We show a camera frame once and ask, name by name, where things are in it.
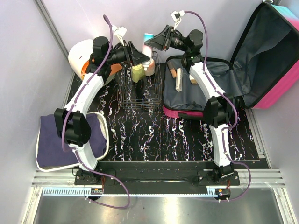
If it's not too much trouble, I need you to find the black marble pattern mat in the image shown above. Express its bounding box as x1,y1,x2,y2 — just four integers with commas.
70,63,260,162

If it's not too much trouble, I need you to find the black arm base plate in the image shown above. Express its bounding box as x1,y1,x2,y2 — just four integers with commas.
74,160,241,186

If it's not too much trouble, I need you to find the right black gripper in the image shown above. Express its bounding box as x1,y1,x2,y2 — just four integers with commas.
144,25,189,53

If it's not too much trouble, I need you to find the aluminium frame rail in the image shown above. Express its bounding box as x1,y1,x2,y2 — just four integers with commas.
31,169,285,189

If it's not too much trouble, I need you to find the pink ribbed cup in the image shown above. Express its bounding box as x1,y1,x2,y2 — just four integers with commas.
144,59,155,76

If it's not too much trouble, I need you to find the purple garment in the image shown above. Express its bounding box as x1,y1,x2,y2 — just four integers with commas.
36,112,107,168

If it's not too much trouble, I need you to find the yellow faceted cup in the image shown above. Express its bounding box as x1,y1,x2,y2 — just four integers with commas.
131,64,143,83

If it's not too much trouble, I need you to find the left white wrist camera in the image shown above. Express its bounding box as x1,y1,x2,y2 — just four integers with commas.
112,25,127,45

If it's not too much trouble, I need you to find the white blue pink tube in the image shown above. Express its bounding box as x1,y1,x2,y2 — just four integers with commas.
142,33,154,71

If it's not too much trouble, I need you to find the pink teal cartoon suitcase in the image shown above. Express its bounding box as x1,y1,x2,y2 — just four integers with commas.
162,3,299,119

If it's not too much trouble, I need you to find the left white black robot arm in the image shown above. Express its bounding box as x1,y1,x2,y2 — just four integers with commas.
54,36,150,185

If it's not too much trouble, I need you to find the black wire basket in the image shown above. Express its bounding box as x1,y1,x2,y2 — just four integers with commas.
115,51,163,110

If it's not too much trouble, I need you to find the white rectangular tray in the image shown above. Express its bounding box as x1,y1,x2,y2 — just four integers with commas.
35,112,110,173

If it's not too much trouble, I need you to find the black object in basket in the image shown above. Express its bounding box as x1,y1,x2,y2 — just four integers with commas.
135,76,147,95

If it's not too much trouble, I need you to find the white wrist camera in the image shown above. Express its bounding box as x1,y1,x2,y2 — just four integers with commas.
112,25,127,45
171,10,185,30

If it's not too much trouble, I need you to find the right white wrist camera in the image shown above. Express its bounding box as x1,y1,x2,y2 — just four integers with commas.
171,10,185,30

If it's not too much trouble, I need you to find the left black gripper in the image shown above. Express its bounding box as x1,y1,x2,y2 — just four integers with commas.
105,40,150,66

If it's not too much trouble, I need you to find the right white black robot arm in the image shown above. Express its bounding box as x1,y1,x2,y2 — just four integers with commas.
144,25,237,185

